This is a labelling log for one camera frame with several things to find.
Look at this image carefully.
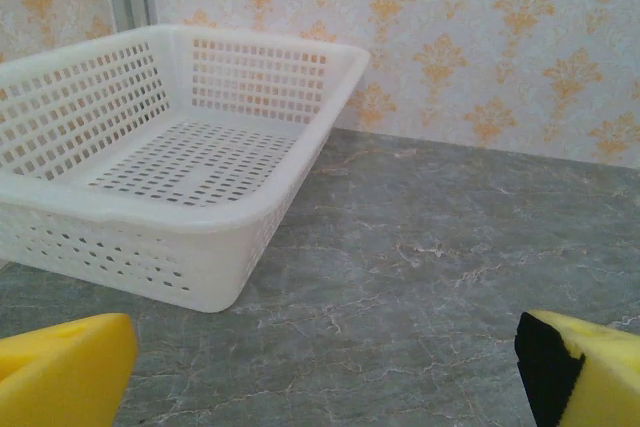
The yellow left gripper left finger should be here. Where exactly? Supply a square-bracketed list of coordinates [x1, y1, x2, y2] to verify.
[0, 312, 139, 427]

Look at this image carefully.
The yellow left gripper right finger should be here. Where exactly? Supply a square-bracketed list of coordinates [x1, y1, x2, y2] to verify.
[514, 309, 640, 427]

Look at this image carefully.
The white perforated plastic basket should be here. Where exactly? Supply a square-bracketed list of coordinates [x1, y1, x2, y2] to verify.
[0, 23, 372, 314]

